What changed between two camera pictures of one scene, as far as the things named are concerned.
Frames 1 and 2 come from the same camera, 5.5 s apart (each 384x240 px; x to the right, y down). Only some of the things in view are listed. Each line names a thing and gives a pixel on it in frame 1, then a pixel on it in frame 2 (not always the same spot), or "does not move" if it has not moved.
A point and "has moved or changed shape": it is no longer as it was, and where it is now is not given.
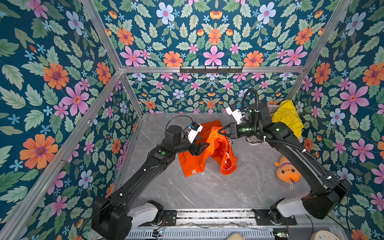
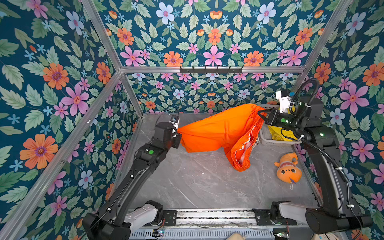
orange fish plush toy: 287,171 does not move
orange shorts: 219,148 has moved or changed shape
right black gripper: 233,131 -> 272,117
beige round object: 236,236 does not move
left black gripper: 194,150 -> 178,141
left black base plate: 169,218 does not move
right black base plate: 262,218 does not move
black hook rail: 211,70 does not move
